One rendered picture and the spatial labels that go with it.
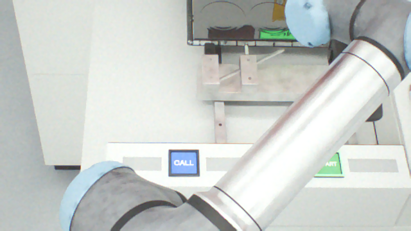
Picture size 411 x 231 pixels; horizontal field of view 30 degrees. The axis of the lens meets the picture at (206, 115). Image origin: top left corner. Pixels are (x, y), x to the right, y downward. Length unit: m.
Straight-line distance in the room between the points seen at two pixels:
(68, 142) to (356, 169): 1.14
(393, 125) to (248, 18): 0.41
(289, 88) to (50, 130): 0.91
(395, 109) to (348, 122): 0.66
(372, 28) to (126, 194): 0.34
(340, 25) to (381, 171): 0.52
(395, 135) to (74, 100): 0.99
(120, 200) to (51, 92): 1.30
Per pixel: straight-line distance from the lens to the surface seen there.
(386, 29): 0.92
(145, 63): 1.72
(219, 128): 1.58
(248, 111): 1.65
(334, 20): 0.98
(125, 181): 0.92
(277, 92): 1.61
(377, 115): 1.16
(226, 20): 1.71
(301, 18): 1.00
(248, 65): 1.61
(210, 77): 1.58
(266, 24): 1.71
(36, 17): 1.95
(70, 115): 2.24
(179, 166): 1.38
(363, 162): 1.45
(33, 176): 2.55
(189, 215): 0.83
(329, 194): 1.42
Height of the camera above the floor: 2.12
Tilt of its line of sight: 52 degrees down
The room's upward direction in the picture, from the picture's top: 5 degrees clockwise
